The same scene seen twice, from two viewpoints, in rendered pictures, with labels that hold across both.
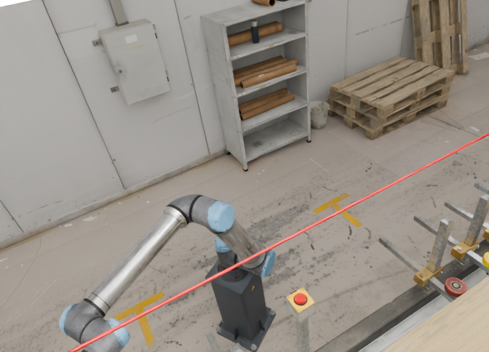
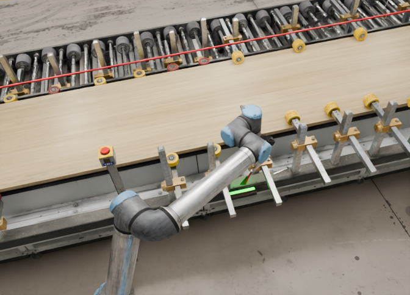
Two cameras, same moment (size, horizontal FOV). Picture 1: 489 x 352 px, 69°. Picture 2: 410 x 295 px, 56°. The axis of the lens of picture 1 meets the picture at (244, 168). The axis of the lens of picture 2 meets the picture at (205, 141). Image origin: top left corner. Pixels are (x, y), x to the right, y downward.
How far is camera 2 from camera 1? 1.87 m
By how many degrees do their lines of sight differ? 94
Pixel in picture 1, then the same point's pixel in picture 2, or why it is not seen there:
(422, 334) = (45, 175)
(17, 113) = not seen: outside the picture
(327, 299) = not seen: outside the picture
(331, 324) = not seen: outside the picture
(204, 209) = (136, 199)
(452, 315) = (16, 180)
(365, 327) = (69, 221)
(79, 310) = (254, 142)
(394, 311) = (40, 226)
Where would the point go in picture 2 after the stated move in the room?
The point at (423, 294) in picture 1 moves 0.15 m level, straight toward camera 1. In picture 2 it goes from (8, 232) to (32, 216)
